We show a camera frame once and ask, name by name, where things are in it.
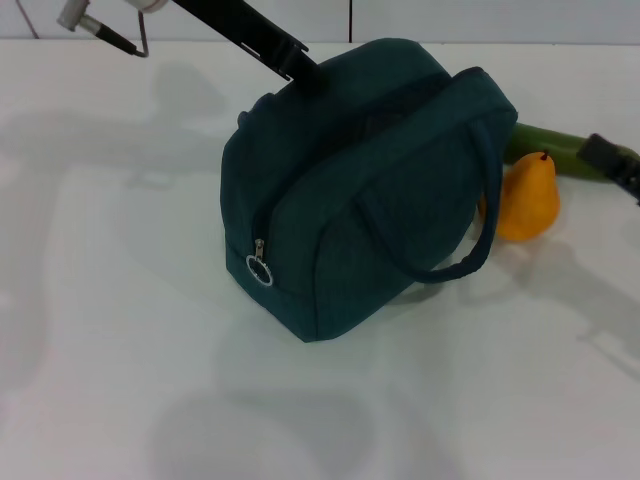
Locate orange yellow pear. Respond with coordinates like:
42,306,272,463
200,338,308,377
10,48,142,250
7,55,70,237
478,149,561,244

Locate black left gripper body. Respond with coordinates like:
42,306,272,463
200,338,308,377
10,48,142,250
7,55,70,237
169,0,310,82

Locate dark teal zipper bag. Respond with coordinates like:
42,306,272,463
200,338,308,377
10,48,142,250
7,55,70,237
219,37,519,346

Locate green cucumber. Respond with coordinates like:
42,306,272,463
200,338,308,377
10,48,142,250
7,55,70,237
502,122,640,184

